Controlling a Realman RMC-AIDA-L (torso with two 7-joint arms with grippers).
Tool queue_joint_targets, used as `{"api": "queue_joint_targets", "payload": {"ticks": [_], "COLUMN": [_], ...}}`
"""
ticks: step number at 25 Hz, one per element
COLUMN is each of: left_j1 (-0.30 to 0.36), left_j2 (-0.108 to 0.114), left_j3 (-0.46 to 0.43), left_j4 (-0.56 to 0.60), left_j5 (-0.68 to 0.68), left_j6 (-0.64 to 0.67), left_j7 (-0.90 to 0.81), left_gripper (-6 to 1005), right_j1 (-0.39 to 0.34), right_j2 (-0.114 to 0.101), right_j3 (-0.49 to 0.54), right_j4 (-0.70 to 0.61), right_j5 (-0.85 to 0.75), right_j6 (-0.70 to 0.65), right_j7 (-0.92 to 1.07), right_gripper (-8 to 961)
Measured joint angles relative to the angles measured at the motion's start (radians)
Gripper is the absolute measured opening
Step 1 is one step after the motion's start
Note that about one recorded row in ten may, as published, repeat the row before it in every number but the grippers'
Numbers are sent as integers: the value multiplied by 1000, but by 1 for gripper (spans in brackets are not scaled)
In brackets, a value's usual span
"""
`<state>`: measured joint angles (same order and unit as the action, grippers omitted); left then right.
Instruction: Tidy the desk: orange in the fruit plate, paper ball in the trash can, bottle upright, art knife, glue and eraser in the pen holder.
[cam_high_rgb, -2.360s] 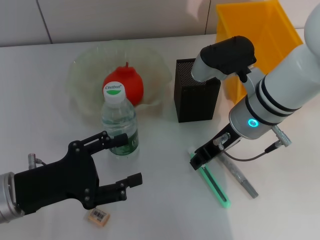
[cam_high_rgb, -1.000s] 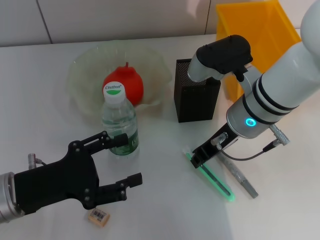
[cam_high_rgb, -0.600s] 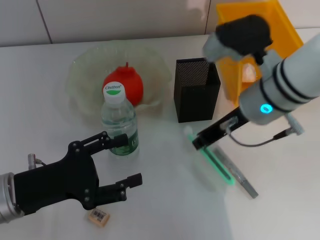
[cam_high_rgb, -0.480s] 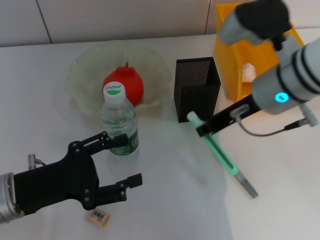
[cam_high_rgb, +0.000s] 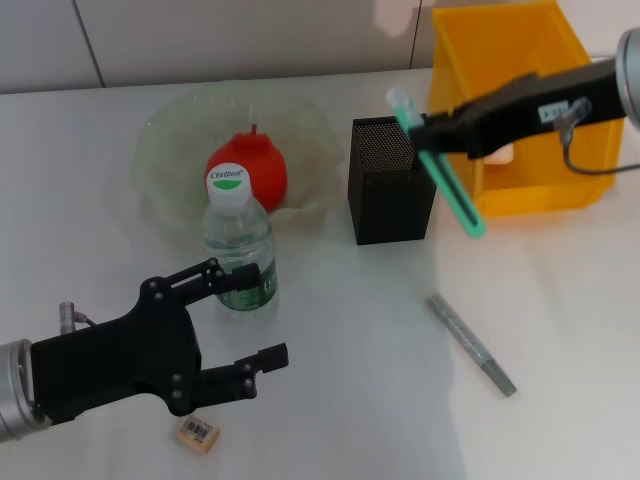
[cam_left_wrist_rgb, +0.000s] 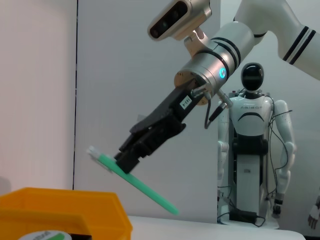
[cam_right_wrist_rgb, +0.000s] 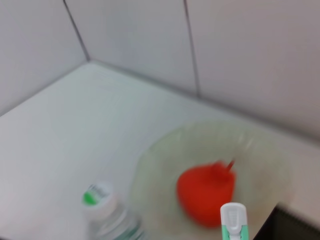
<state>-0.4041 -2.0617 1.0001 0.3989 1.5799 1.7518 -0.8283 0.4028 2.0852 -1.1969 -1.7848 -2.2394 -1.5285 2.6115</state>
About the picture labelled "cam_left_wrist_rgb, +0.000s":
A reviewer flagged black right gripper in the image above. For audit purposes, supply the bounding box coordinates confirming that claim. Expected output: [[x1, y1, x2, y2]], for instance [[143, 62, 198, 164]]
[[114, 87, 198, 175]]

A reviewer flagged green utility knife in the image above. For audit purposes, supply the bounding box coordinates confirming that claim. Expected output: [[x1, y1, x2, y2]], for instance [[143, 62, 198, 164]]
[[86, 146, 180, 216]]

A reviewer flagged yellow plastic storage bin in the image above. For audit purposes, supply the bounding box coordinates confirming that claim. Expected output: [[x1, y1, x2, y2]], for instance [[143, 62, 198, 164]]
[[0, 187, 133, 240]]

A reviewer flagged white humanoid robot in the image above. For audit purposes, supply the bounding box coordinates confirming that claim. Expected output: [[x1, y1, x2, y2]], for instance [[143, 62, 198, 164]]
[[216, 62, 298, 231]]

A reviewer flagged black power adapter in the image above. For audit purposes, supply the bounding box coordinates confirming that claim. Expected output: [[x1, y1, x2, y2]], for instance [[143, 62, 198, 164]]
[[229, 209, 266, 228]]

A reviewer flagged beige robot hand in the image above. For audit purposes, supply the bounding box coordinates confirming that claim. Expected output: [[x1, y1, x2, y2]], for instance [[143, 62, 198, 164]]
[[306, 194, 320, 231]]

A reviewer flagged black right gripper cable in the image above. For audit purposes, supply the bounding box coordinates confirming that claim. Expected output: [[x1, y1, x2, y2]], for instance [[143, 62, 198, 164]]
[[189, 83, 232, 130]]

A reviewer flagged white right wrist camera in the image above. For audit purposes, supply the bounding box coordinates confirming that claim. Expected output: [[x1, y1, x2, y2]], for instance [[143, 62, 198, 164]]
[[146, 0, 213, 41]]

